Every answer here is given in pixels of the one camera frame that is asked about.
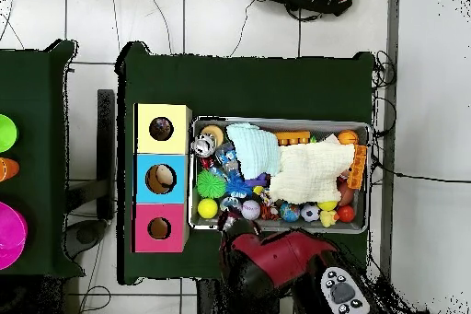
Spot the cream muslin cloth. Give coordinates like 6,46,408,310
270,141,356,205

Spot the wooden three-hole box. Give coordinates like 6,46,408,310
131,102,193,255

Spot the silver mesh bin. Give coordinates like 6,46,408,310
187,114,372,235

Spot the yellow ball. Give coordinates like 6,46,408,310
197,197,219,220

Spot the white baseball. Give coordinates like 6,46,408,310
241,199,262,222

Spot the blue spiky ball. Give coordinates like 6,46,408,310
224,173,255,199

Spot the green spiky ball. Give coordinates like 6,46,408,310
195,169,228,200

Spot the mint green muslin cloth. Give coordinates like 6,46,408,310
224,122,282,181

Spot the crushed drink can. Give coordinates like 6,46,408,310
191,132,217,158

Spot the orange plastic toy block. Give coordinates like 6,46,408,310
273,130,312,146

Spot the dark green table cloth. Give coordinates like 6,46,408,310
114,40,377,286

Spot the orange plastic grid tray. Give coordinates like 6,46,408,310
346,144,368,191

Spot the orange toy basketball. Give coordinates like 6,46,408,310
337,129,360,145

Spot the magenta plastic bowl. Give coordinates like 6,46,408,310
0,201,29,272

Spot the green-clothed side table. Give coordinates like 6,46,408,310
0,38,86,280

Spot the orange plastic cup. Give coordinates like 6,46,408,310
0,157,21,183

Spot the black power cable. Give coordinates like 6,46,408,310
371,155,471,185

